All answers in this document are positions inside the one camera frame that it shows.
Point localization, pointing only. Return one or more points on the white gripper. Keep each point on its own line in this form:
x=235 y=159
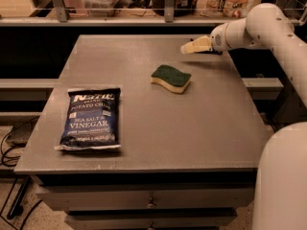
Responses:
x=218 y=39

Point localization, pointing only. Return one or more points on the blue rxbar blueberry bar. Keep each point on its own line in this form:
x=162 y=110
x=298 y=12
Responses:
x=212 y=51

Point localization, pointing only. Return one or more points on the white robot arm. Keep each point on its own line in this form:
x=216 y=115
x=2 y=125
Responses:
x=280 y=201

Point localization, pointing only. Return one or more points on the blue potato chip bag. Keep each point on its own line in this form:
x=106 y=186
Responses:
x=91 y=120

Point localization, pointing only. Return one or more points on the green yellow sponge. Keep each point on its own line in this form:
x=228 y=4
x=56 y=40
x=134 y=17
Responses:
x=171 y=78

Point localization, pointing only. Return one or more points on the grey table with drawers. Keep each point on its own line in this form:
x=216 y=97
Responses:
x=195 y=154

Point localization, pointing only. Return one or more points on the round metal drawer knob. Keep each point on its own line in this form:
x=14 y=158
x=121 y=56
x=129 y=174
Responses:
x=151 y=204

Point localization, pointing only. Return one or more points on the black box on floor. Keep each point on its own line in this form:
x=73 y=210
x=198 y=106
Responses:
x=20 y=134

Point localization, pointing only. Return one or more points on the grey metal shelf rail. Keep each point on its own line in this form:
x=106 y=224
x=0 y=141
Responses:
x=127 y=12

